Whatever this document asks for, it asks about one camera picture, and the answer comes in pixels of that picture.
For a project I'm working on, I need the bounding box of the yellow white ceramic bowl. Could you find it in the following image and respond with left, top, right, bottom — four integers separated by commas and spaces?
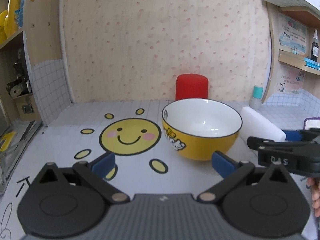
162, 98, 243, 161

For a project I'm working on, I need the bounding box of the person's hand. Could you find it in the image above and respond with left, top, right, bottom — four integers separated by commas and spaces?
306, 178, 320, 218

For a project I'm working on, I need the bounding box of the purple edged white cloth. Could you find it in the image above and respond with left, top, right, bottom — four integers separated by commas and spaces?
303, 117, 320, 130

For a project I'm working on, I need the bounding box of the teal capped small bottle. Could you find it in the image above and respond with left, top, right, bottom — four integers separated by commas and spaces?
249, 85, 263, 109

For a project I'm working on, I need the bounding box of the wooden right shelf unit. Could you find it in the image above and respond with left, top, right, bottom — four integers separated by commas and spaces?
263, 2, 319, 102

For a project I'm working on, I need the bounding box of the wooden shelf unit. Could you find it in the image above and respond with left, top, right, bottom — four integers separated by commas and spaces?
263, 2, 319, 102
1, 0, 72, 126

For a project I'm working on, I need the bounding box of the silver binder clip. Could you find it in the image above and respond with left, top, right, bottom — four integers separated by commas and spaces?
292, 46, 298, 55

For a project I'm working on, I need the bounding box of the dark dropper bottle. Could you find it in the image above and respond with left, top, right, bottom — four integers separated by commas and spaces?
310, 29, 319, 62

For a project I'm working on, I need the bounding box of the red cylindrical speaker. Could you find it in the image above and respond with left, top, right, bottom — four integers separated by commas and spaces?
175, 73, 209, 101

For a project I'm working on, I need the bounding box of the cardboard box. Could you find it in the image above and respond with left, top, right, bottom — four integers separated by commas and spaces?
13, 93, 41, 121

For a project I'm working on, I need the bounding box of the cartoon poster sheet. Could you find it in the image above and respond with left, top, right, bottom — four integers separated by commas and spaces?
279, 13, 308, 54

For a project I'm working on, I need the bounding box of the wooden left shelf unit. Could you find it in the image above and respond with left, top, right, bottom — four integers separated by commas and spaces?
1, 0, 72, 126

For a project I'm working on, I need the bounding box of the yellow duck toy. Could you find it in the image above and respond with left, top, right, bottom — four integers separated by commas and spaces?
1, 0, 21, 44

